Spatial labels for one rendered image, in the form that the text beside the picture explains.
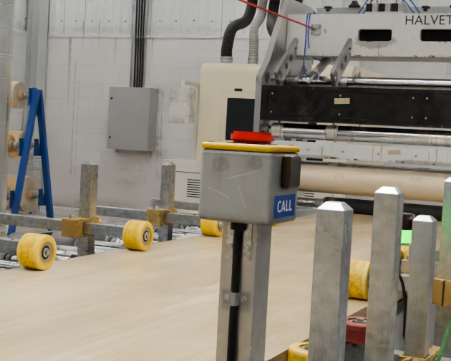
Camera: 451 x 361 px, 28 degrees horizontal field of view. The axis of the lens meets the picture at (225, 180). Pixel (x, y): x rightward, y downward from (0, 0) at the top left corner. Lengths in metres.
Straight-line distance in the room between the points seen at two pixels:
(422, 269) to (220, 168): 0.80
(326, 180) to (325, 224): 2.96
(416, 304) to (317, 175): 2.52
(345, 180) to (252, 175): 3.21
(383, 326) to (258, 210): 0.56
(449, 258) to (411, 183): 2.14
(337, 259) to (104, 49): 11.08
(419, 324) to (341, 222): 0.54
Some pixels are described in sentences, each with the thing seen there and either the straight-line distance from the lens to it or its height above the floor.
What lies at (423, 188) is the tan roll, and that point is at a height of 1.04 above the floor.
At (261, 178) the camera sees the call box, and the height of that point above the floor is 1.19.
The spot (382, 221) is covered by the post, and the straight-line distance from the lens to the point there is 1.30.
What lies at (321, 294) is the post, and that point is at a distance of 1.07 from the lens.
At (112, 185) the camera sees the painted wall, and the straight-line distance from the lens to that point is 11.94.
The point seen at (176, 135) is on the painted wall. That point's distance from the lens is 11.47.
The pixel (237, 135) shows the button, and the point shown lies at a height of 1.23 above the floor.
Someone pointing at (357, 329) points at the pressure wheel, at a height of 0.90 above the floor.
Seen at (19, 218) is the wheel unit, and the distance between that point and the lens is 2.65.
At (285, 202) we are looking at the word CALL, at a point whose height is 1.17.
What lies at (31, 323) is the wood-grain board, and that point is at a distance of 1.53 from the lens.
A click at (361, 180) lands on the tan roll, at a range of 3.97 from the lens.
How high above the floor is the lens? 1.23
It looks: 3 degrees down
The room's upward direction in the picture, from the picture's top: 3 degrees clockwise
